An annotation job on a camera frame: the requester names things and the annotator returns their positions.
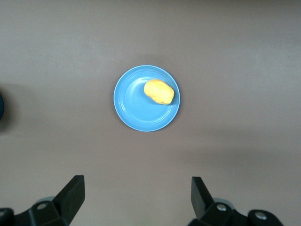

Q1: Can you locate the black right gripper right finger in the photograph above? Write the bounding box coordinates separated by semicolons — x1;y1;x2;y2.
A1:
188;177;282;226

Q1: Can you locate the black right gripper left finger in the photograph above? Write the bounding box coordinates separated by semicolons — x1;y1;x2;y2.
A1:
0;175;86;226

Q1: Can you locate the yellow potato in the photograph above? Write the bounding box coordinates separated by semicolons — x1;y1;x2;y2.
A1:
143;79;175;105

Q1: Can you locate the blue round plate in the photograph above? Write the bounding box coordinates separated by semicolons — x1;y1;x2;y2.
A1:
113;65;182;132

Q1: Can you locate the dark blue saucepan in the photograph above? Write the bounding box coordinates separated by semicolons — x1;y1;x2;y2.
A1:
0;93;5;121

